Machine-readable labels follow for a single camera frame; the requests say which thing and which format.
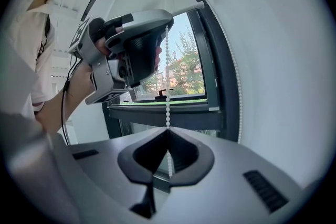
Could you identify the black window frame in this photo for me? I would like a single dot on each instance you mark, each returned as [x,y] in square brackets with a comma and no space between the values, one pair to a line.
[223,81]

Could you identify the person's left hand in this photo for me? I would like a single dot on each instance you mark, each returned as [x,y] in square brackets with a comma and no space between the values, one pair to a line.
[101,44]

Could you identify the black open window sash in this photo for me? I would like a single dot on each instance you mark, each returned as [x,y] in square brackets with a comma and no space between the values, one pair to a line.
[199,55]

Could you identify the person's white shirt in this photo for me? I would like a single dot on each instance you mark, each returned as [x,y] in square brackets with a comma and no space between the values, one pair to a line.
[26,34]

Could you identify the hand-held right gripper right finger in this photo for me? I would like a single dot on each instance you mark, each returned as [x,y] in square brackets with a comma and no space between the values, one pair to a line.
[223,196]

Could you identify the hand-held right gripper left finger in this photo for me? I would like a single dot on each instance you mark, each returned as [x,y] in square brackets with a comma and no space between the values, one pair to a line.
[105,170]

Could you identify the brick building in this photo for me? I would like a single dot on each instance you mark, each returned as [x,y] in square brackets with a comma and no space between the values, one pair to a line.
[174,81]

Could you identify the person's left forearm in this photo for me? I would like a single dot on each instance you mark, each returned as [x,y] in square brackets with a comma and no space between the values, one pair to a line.
[65,102]

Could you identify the gray gripper camera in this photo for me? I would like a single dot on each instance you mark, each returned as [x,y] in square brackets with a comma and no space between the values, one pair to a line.
[121,70]

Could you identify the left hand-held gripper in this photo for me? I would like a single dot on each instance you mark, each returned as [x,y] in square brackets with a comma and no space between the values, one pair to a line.
[101,78]

